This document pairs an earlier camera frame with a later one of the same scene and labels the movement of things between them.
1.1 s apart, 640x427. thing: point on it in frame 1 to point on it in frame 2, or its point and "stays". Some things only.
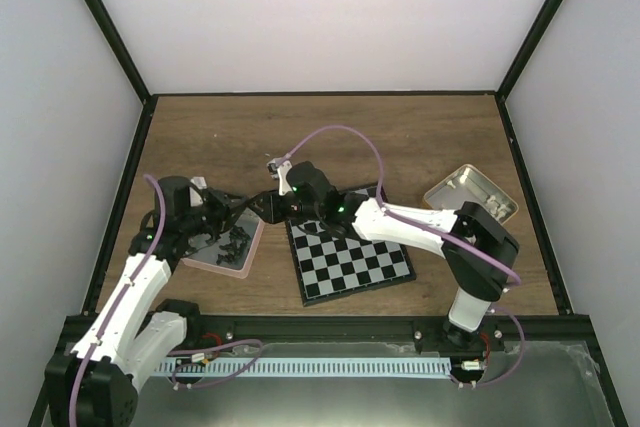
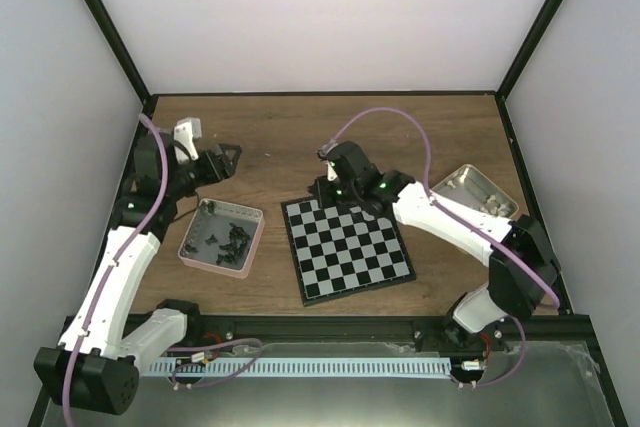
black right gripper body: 280,215 to 329,200
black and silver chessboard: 331,267 stays
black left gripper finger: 232,197 to 231,153
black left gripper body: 211,219 to 213,174
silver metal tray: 468,184 stays
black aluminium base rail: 213,331 stays
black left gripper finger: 233,215 to 232,165
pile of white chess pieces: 498,210 stays
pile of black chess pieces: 234,251 stays
